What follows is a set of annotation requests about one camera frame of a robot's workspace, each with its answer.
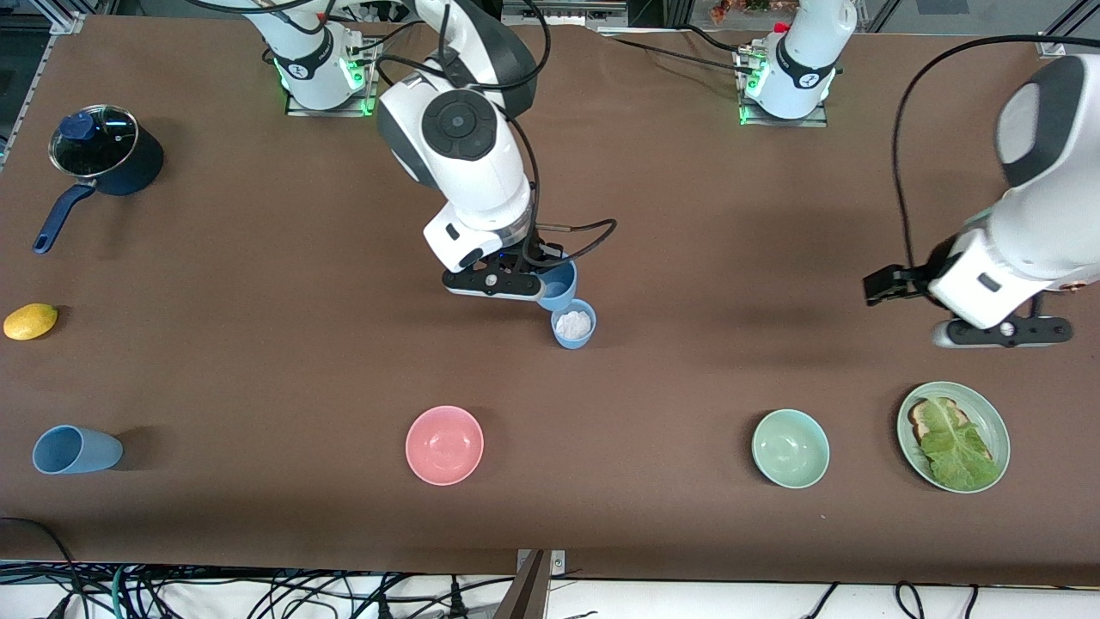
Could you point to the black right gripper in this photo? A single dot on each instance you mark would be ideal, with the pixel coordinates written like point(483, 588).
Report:
point(534, 255)

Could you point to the blue cup with white filling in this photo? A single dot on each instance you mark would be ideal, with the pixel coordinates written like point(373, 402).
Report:
point(574, 344)

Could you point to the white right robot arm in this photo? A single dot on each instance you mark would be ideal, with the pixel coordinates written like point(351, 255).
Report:
point(464, 172)

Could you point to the white filling in cup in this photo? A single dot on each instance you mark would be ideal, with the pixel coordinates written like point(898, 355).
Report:
point(574, 325)

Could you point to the toast slice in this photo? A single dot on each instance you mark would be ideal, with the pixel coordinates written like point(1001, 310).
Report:
point(921, 419)

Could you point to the light green plate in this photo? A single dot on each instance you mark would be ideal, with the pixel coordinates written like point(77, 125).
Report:
point(988, 421)

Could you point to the green lettuce leaf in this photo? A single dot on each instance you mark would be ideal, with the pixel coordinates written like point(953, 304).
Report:
point(958, 451)

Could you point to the light green bowl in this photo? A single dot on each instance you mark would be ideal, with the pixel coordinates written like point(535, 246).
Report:
point(791, 449)

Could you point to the pink bowl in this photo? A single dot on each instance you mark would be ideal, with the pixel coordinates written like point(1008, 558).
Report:
point(444, 445)

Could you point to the grey metal box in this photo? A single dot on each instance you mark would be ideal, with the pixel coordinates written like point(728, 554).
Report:
point(563, 13)

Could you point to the dark blue saucepan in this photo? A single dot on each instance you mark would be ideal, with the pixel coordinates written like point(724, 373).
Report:
point(146, 168)

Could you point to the glass saucepan lid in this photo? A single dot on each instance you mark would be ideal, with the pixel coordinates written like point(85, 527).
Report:
point(103, 150)

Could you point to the yellow lemon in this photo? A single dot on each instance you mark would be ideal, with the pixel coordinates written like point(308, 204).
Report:
point(30, 321)

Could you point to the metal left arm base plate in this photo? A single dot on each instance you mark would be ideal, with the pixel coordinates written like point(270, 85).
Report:
point(816, 120)

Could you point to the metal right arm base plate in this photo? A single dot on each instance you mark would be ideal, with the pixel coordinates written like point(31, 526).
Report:
point(369, 94)

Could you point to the aluminium frame profile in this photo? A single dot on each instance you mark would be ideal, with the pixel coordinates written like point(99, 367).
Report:
point(1050, 45)
point(69, 24)

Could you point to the metal table edge bracket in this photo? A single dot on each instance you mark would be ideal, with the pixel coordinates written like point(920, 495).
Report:
point(559, 563)

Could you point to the dark camera pole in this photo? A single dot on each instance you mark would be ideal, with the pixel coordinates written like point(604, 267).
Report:
point(524, 597)

